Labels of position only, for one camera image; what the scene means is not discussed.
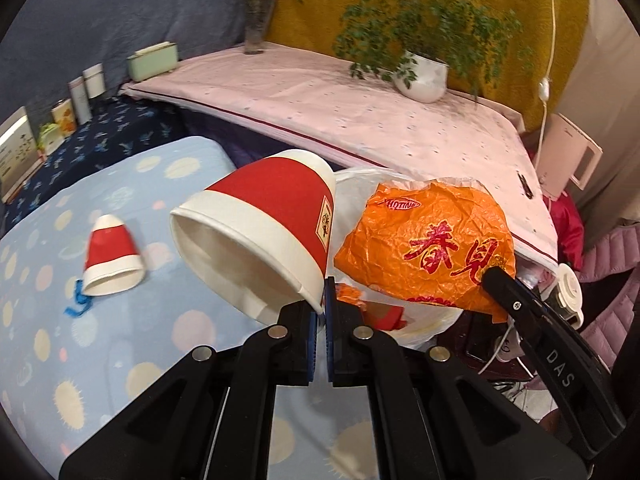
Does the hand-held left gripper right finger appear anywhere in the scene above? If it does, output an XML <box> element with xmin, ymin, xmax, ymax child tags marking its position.
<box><xmin>325</xmin><ymin>276</ymin><xmax>587</xmax><ymax>480</ymax></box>

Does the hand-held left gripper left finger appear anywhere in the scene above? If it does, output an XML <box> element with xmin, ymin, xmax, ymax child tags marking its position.
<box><xmin>59</xmin><ymin>304</ymin><xmax>320</xmax><ymax>480</ymax></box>

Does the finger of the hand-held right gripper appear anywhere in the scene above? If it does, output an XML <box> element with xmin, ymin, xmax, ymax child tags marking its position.
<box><xmin>481</xmin><ymin>265</ymin><xmax>549</xmax><ymax>327</ymax></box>

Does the white plastic bag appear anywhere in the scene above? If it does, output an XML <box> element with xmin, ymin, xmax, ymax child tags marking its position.
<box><xmin>332</xmin><ymin>166</ymin><xmax>494</xmax><ymax>349</ymax></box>

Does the orange plastic bag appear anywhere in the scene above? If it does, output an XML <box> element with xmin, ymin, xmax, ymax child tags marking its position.
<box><xmin>333</xmin><ymin>177</ymin><xmax>517</xmax><ymax>325</ymax></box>

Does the red and white paper cup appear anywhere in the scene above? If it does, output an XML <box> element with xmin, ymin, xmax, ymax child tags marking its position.
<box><xmin>81</xmin><ymin>214</ymin><xmax>147</xmax><ymax>297</ymax></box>
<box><xmin>169</xmin><ymin>149</ymin><xmax>337</xmax><ymax>325</ymax></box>

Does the white round lidded jar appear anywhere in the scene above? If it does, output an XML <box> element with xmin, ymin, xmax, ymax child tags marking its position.
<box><xmin>545</xmin><ymin>262</ymin><xmax>585</xmax><ymax>329</ymax></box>

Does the red glossy carton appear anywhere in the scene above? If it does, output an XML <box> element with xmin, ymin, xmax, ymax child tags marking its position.
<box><xmin>362</xmin><ymin>300</ymin><xmax>409</xmax><ymax>332</ymax></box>

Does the red cloth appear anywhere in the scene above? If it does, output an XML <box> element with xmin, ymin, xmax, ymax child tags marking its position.
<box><xmin>550</xmin><ymin>192</ymin><xmax>585</xmax><ymax>272</ymax></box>

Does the pink quilted jacket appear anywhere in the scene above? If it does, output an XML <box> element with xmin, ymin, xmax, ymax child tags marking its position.
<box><xmin>570</xmin><ymin>225</ymin><xmax>640</xmax><ymax>372</ymax></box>

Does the white flat appliance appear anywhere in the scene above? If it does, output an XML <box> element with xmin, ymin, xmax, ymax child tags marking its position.
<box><xmin>532</xmin><ymin>112</ymin><xmax>605</xmax><ymax>199</ymax></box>

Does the light blue planet print sheet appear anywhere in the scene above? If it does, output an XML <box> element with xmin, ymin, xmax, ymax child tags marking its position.
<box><xmin>0</xmin><ymin>135</ymin><xmax>382</xmax><ymax>480</ymax></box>

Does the potted green plant white pot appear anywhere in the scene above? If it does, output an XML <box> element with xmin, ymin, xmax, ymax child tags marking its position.
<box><xmin>297</xmin><ymin>0</ymin><xmax>537</xmax><ymax>105</ymax></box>

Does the blue plastic strip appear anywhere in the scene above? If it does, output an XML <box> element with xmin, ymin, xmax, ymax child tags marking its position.
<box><xmin>65</xmin><ymin>282</ymin><xmax>94</xmax><ymax>317</ymax></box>

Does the pink cloth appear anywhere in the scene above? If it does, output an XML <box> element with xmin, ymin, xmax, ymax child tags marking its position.
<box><xmin>120</xmin><ymin>42</ymin><xmax>561</xmax><ymax>274</ymax></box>

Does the navy printed cloth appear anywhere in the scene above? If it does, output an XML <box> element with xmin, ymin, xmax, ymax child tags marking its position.
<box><xmin>0</xmin><ymin>97</ymin><xmax>187</xmax><ymax>227</ymax></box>

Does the pale green box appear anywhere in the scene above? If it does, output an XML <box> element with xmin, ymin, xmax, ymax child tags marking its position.
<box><xmin>126</xmin><ymin>41</ymin><xmax>180</xmax><ymax>83</ymax></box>

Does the glass vase with pink flowers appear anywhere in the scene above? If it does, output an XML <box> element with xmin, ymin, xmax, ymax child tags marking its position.
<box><xmin>230</xmin><ymin>0</ymin><xmax>289</xmax><ymax>56</ymax></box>

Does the yellow cloth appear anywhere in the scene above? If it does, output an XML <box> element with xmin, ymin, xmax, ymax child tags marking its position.
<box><xmin>265</xmin><ymin>0</ymin><xmax>592</xmax><ymax>117</ymax></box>

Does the yellow flower print tin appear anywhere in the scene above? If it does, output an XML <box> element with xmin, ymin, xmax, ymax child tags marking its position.
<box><xmin>51</xmin><ymin>100</ymin><xmax>79</xmax><ymax>136</ymax></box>

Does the white bottle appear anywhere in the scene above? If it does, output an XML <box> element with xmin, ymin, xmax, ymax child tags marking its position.
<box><xmin>68</xmin><ymin>76</ymin><xmax>92</xmax><ymax>124</ymax></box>
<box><xmin>82</xmin><ymin>62</ymin><xmax>106</xmax><ymax>99</ymax></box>

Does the open white flower print box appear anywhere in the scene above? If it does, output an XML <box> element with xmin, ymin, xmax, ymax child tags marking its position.
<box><xmin>0</xmin><ymin>106</ymin><xmax>42</xmax><ymax>204</ymax></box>

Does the grey blue ruffled cloth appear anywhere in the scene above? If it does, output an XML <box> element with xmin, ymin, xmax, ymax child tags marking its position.
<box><xmin>0</xmin><ymin>0</ymin><xmax>284</xmax><ymax>127</ymax></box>

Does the white cable with switch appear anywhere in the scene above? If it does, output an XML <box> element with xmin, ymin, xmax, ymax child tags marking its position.
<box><xmin>536</xmin><ymin>0</ymin><xmax>557</xmax><ymax>157</ymax></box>

